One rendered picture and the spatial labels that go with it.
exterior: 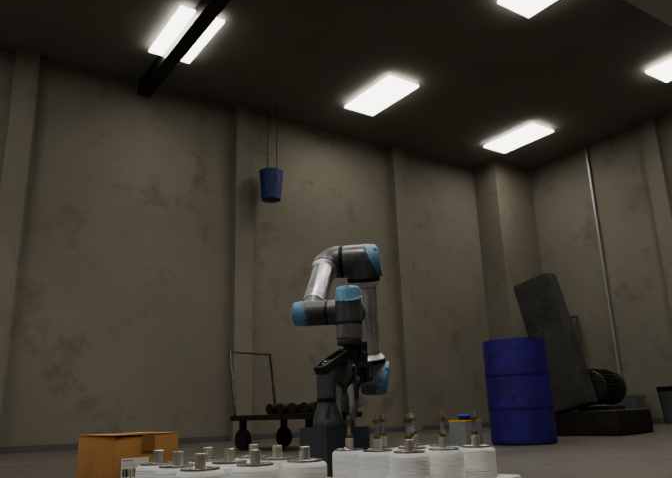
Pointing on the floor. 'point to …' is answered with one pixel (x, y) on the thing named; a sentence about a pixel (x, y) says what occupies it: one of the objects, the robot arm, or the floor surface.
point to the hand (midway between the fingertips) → (346, 414)
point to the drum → (519, 392)
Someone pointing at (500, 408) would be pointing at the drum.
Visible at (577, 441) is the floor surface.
